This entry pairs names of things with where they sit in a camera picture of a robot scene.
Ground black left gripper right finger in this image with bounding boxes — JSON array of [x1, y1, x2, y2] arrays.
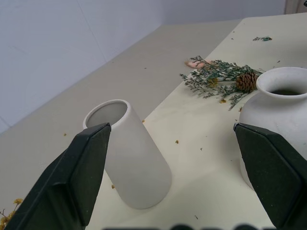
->
[[233, 122, 307, 230]]

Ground yellow dried flower sprig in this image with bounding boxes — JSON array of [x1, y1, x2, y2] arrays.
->
[[0, 197, 24, 227]]

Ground tall white cylindrical vase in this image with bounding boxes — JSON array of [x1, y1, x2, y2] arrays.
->
[[83, 99, 173, 210]]

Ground green dried plant sprigs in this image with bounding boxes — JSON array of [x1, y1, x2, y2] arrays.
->
[[179, 56, 264, 111]]

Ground brown pine cone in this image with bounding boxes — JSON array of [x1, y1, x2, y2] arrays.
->
[[236, 72, 259, 92]]

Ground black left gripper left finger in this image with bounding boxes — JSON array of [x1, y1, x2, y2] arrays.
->
[[4, 122, 112, 230]]

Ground round white ceramic vase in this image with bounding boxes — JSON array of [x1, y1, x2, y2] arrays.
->
[[238, 67, 307, 191]]

